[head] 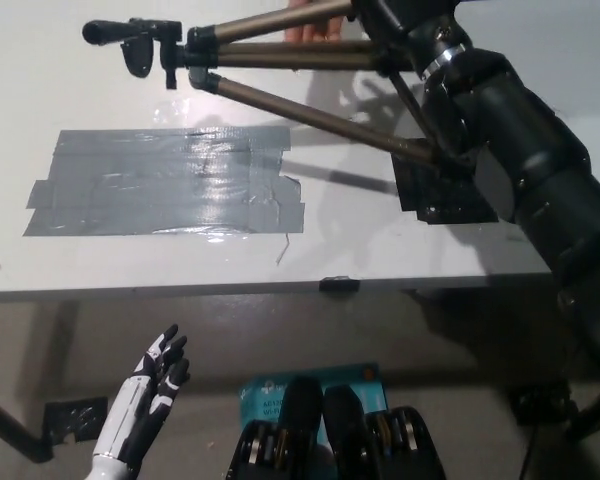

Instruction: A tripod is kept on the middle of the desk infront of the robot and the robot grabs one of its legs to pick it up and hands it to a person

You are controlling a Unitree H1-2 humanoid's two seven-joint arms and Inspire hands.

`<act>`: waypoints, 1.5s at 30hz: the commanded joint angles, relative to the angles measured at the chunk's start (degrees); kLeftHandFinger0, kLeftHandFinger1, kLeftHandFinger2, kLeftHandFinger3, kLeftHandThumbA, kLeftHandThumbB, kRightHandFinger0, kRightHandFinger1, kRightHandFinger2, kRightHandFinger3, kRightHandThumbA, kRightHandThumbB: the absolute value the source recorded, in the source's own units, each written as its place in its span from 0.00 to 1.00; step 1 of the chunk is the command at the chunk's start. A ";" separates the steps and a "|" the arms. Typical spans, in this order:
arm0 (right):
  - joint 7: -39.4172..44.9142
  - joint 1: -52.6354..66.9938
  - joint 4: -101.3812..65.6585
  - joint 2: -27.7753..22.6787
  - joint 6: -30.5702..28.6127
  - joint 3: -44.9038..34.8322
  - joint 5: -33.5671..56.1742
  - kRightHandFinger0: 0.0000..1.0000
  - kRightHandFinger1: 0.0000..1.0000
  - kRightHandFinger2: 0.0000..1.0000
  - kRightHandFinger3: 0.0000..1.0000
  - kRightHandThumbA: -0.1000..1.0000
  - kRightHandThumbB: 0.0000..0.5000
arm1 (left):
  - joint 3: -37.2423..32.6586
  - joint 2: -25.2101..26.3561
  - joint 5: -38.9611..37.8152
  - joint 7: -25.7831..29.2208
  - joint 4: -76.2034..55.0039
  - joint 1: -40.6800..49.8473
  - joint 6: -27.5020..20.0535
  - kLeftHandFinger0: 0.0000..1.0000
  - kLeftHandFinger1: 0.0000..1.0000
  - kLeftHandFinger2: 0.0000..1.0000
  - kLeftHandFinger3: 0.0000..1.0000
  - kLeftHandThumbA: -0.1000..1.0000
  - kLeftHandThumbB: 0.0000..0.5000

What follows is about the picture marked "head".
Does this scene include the bare person hand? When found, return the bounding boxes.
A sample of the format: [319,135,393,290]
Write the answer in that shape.
[284,0,348,44]

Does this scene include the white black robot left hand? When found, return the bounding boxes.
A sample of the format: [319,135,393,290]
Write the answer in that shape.
[91,323,192,472]

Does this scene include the bronze and black camera tripod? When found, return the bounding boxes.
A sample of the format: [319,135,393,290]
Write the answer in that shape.
[82,0,449,174]

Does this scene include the black floor tape patch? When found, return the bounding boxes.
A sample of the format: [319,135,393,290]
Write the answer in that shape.
[513,381,581,427]
[43,396,109,444]

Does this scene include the teal printed box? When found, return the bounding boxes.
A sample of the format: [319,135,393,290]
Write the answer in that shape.
[237,362,392,446]

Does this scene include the black table leg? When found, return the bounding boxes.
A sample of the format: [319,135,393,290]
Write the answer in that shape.
[0,389,54,464]
[564,374,600,442]

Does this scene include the clear shiny tape piece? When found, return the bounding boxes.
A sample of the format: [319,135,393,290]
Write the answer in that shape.
[152,98,192,127]

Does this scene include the small black tape piece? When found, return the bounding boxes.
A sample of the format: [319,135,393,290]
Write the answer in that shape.
[318,273,360,294]

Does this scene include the grey duct tape patch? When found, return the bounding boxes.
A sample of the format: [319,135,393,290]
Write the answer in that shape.
[22,127,307,239]

